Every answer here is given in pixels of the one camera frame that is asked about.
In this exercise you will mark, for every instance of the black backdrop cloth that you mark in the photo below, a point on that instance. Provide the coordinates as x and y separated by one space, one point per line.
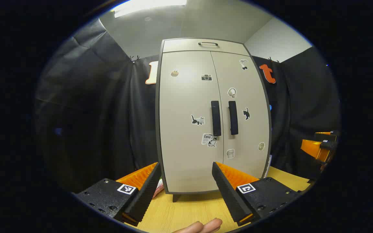
92 113

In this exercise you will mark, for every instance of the grey door with camera sticker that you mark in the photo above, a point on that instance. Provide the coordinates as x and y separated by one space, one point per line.
183 103

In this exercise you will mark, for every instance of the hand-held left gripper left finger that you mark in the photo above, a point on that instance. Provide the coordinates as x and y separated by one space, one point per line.
146 197

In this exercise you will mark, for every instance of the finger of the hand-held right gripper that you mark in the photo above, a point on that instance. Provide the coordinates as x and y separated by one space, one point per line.
312 149
322 133

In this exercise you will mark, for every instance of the grey double-door shoe cabinet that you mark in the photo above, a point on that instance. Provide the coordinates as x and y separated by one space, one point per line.
157 129

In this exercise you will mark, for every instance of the ceiling light panel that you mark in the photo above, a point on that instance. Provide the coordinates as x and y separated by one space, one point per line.
147 6

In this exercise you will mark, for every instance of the grey cabinet drawer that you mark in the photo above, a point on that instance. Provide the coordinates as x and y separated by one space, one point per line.
186 47

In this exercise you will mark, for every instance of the small multicoloured object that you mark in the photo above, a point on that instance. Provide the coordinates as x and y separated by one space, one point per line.
158 189

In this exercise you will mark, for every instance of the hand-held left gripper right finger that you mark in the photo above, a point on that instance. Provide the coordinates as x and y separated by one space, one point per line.
228 194

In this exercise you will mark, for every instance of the grey door with headphone sticker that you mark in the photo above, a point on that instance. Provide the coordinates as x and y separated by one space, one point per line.
251 136

